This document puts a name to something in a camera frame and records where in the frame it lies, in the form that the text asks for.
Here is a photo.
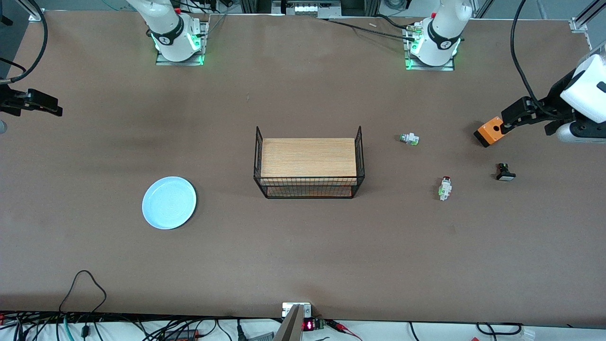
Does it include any black looped table cable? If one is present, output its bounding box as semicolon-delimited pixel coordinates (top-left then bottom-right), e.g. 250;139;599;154
59;270;107;314

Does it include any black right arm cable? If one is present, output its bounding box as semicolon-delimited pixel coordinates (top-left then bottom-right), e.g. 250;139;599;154
0;0;48;84

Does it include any light wooden shelf board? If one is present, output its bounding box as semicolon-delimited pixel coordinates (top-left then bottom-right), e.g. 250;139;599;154
267;186;354;198
261;138;357;186

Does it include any black cable to arm base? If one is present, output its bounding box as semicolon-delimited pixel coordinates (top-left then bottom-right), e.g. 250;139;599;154
326;13;419;40

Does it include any light blue round plate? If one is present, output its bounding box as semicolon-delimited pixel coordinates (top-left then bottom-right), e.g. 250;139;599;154
142;176;197;230

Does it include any black wire basket rack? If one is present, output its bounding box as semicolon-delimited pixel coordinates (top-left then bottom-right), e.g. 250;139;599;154
253;126;365;199

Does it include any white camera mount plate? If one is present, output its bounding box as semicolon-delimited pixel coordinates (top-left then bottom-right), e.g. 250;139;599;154
282;303;312;318

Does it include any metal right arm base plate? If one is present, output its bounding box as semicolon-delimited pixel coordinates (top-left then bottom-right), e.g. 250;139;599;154
155;19;205;66

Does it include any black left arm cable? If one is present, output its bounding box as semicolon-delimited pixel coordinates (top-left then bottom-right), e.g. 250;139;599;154
510;0;569;120

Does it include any red clip lead wire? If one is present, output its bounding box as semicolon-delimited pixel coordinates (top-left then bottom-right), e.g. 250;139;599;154
326;319;364;341

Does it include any orange button enclosure box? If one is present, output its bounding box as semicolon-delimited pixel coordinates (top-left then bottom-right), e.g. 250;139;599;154
474;117;512;148

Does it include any black white push button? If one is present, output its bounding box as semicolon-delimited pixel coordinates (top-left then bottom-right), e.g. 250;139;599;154
496;162;517;182

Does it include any black coiled cable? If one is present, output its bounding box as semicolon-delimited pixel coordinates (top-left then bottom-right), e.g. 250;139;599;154
475;322;524;337

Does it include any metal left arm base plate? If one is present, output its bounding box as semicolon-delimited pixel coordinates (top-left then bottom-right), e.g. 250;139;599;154
403;21;456;72

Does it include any black power adapter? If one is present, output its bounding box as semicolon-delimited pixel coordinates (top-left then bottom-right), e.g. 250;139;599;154
163;329;200;341

